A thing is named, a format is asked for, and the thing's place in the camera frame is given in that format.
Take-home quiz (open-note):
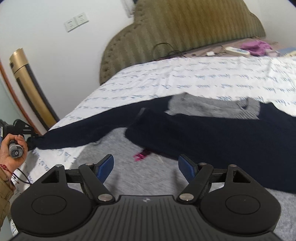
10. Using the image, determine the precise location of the white script-print bed quilt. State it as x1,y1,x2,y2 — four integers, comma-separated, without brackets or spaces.
9,55,296,235

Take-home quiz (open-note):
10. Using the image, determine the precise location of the purple crumpled cloth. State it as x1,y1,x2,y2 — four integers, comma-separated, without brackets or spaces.
240,40,273,56

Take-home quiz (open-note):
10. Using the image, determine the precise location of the person's left hand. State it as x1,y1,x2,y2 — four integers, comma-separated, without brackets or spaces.
1,134,28,173

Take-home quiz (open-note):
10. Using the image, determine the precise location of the white wall socket plate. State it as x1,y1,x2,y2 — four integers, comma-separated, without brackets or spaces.
64,13,89,33

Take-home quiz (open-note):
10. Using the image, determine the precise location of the olive green padded headboard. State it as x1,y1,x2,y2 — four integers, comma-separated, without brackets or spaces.
99,1,266,84

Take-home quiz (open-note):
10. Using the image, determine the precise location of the red string bracelet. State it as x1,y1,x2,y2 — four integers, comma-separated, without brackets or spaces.
0,164,13,177

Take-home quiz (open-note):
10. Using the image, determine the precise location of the navy and grey knit sweater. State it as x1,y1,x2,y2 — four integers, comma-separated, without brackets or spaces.
30,93,295,240

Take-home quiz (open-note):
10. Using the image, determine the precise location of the brown left jacket sleeve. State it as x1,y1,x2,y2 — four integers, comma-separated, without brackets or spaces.
0,171,16,227

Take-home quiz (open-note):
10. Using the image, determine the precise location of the white power strip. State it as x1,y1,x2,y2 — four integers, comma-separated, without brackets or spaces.
224,46,251,57

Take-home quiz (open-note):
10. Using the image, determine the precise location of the black cable on bed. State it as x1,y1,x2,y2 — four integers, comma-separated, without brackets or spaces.
152,42,188,61

